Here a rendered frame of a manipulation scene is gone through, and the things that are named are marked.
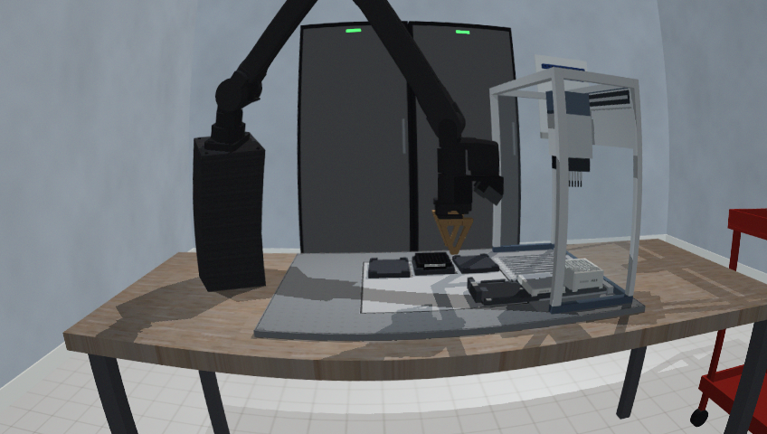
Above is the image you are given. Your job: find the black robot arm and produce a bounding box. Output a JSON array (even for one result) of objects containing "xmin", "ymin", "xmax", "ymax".
[{"xmin": 204, "ymin": 0, "xmax": 504, "ymax": 205}]

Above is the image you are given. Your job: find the white multi-well plate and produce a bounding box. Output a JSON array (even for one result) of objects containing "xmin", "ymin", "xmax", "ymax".
[{"xmin": 518, "ymin": 272, "xmax": 552, "ymax": 297}]

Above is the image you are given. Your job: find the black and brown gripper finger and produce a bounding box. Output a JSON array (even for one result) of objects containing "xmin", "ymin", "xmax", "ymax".
[
  {"xmin": 432, "ymin": 210, "xmax": 459, "ymax": 246},
  {"xmin": 438, "ymin": 217, "xmax": 473, "ymax": 255}
]

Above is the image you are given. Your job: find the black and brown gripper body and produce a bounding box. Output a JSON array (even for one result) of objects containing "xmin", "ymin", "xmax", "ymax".
[{"xmin": 433, "ymin": 173, "xmax": 472, "ymax": 219}]

